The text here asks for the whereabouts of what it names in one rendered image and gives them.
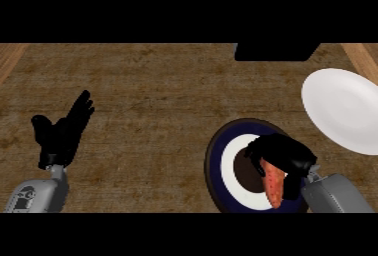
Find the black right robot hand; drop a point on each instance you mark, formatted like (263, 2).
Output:
(288, 151)

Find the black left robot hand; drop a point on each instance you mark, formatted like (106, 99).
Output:
(62, 133)

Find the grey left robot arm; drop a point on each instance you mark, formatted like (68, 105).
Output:
(40, 193)

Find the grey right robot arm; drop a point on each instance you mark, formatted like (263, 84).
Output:
(334, 193)

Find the navy and white plate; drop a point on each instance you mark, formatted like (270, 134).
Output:
(230, 173)

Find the plain white plate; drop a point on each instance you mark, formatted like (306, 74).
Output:
(344, 110)

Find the black box-shaped appliance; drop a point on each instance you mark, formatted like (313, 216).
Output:
(275, 51)

